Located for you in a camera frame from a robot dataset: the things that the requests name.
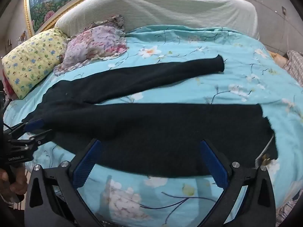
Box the black pants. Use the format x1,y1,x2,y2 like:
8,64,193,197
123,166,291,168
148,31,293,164
24,54,279,178

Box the plaid cloth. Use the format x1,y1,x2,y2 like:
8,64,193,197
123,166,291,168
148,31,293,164
283,50,303,87

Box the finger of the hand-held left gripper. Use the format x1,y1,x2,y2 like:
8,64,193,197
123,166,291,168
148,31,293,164
8,129,54,150
3,119,46,138

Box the person's left hand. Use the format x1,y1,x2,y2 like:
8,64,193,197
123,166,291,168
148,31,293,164
0,164,29,205

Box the red cloth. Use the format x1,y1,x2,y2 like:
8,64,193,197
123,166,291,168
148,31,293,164
2,70,17,100

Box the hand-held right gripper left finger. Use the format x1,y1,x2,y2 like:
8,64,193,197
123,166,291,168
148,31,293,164
24,138,105,227

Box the yellow printed pillow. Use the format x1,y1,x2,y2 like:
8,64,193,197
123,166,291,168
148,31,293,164
1,27,69,100

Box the pink floral pillow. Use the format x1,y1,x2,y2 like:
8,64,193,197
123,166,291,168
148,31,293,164
53,15,130,76

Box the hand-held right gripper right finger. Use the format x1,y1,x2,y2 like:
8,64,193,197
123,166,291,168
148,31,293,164
200,139,277,227

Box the turquoise floral blanket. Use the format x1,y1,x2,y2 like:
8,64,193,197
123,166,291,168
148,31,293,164
3,25,303,225

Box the gold framed painting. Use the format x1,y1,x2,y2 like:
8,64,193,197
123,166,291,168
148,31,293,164
24,0,225,36

